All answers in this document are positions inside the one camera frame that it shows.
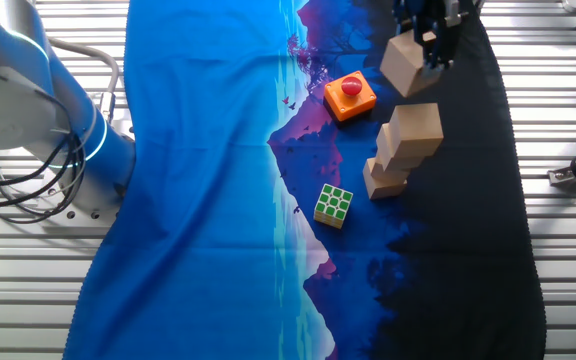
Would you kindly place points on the orange square base block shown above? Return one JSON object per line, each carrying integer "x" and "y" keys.
{"x": 338, "y": 102}

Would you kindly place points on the Rubik's cube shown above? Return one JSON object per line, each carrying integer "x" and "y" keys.
{"x": 334, "y": 202}

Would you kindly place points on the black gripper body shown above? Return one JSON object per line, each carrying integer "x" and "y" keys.
{"x": 435, "y": 10}

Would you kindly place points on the blue mountain print cloth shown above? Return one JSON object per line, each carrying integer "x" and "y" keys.
{"x": 193, "y": 200}

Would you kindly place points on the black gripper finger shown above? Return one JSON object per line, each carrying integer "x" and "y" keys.
{"x": 403, "y": 15}
{"x": 438, "y": 50}

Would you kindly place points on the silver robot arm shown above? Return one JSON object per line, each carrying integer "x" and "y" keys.
{"x": 18, "y": 100}

